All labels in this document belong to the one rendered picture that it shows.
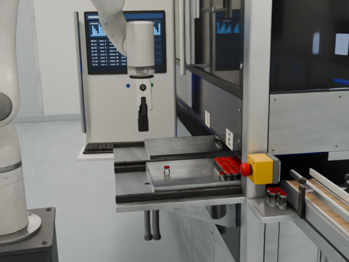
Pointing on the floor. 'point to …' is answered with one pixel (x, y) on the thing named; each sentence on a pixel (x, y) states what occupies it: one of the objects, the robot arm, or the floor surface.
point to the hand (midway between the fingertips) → (143, 125)
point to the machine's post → (255, 118)
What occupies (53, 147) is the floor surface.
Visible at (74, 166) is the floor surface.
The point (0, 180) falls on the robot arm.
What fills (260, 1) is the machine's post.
